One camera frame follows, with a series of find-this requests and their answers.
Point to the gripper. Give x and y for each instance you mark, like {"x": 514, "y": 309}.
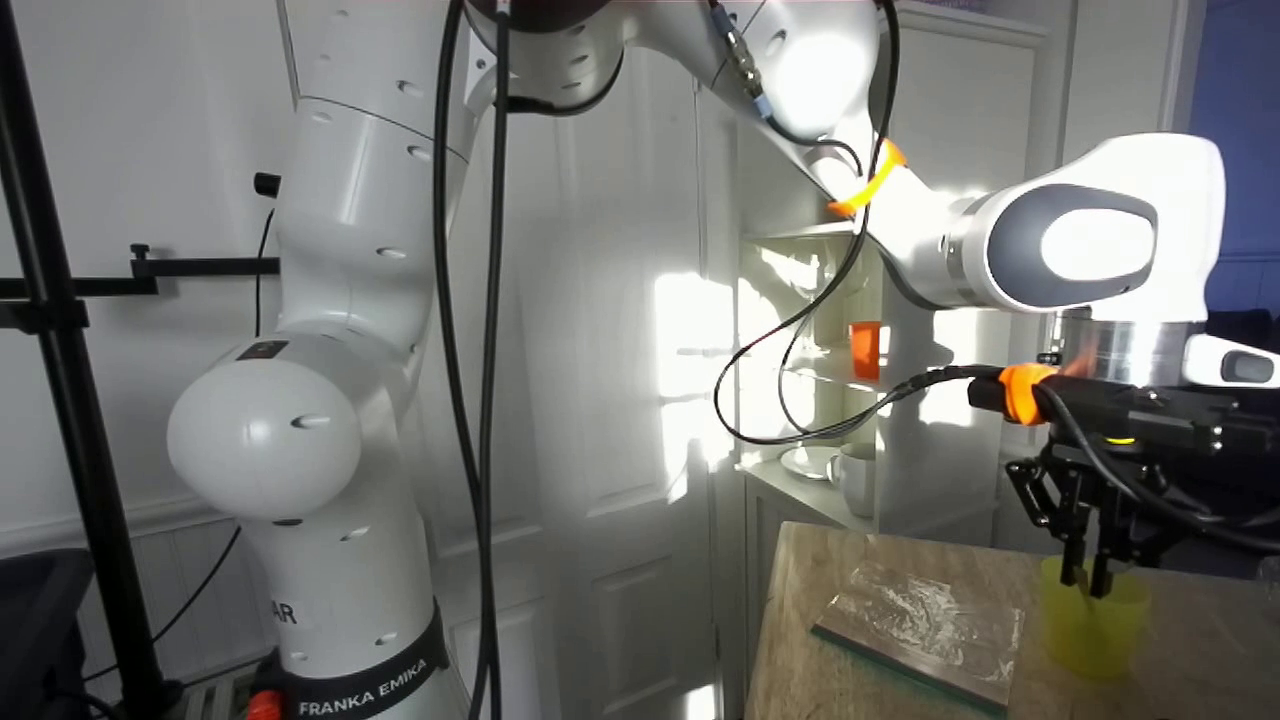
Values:
{"x": 1215, "y": 500}

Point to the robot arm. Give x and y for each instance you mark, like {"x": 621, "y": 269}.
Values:
{"x": 340, "y": 300}

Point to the yellow plastic cup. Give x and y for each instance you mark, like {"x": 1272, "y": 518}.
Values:
{"x": 1095, "y": 635}

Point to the orange cup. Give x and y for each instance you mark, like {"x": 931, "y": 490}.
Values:
{"x": 865, "y": 350}

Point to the glass chopping board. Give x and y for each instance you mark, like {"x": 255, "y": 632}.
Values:
{"x": 925, "y": 625}

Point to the white mug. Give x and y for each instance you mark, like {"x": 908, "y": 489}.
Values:
{"x": 858, "y": 480}

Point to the white plate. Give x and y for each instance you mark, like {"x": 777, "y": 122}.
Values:
{"x": 805, "y": 462}

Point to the white shelf cabinet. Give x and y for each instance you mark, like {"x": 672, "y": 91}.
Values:
{"x": 960, "y": 100}

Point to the white door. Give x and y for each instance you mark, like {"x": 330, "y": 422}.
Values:
{"x": 600, "y": 400}

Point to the red emergency stop button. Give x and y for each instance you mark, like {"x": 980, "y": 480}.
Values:
{"x": 264, "y": 706}

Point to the black stand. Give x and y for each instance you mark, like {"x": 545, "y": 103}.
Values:
{"x": 60, "y": 350}

